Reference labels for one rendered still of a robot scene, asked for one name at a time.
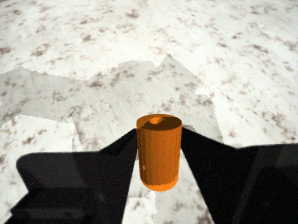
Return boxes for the orange knob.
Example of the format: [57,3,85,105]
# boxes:
[136,114,182,192]

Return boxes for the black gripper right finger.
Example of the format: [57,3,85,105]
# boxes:
[181,127,298,224]

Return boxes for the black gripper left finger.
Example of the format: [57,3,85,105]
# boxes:
[16,128,138,224]

